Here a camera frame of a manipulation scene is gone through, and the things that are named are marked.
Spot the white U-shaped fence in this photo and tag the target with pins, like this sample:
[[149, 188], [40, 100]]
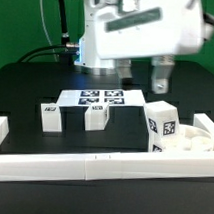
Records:
[[117, 165]]

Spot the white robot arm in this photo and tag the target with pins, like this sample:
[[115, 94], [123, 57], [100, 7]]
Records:
[[88, 55]]

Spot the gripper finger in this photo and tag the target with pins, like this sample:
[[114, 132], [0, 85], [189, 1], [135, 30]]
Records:
[[161, 70], [123, 69]]

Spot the white round stool seat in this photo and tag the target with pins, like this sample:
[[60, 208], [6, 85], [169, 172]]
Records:
[[181, 138]]

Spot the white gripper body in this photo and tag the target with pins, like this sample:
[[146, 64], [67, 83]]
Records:
[[146, 28]]

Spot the white marker sheet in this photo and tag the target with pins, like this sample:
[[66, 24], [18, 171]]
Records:
[[114, 97]]

